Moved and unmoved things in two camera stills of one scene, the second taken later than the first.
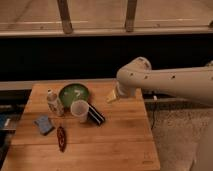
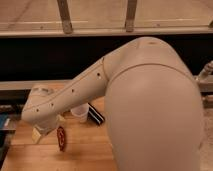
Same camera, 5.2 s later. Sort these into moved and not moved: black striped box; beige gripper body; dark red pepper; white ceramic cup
Moved: beige gripper body
Not moved: white ceramic cup; dark red pepper; black striped box
